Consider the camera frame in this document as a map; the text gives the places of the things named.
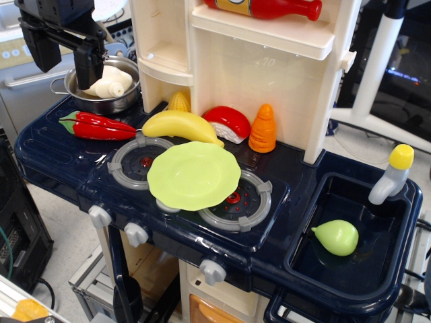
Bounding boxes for grey toy dishwasher unit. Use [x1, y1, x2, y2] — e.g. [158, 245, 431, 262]
[1, 38, 75, 141]

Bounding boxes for yellow toy corn cob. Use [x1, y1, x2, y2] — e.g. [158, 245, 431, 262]
[167, 92, 191, 112]

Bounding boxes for white pipe stand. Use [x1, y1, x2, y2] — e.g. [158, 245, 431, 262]
[331, 1, 430, 153]

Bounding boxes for yellow toy banana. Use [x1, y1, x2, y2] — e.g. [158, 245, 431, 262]
[142, 110, 224, 148]

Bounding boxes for black computer tower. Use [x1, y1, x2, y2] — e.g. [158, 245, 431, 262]
[1, 139, 53, 293]

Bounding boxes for light green toy plate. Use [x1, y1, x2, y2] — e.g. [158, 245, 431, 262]
[147, 141, 241, 211]

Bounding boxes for red white toy sushi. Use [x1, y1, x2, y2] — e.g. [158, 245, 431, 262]
[203, 106, 251, 144]

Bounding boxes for small steel pot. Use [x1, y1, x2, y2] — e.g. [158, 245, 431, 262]
[61, 57, 140, 115]

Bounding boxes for orange toy carrot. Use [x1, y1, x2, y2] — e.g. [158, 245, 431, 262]
[248, 104, 277, 153]

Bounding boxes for grey yellow toy faucet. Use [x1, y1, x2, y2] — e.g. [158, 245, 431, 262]
[368, 144, 415, 205]

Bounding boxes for cream toy bottle in pot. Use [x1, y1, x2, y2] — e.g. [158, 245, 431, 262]
[84, 65, 133, 99]

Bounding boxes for red toy ketchup bottle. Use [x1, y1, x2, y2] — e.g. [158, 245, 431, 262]
[204, 0, 323, 21]

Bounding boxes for green toy pear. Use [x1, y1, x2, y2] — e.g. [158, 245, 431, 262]
[311, 219, 359, 256]

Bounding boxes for red toy chili pepper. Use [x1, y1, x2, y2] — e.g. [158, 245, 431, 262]
[59, 111, 137, 141]

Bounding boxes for navy cream toy kitchen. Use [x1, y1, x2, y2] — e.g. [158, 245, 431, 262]
[15, 1, 422, 322]

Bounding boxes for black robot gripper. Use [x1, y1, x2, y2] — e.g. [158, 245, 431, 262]
[14, 1, 106, 90]

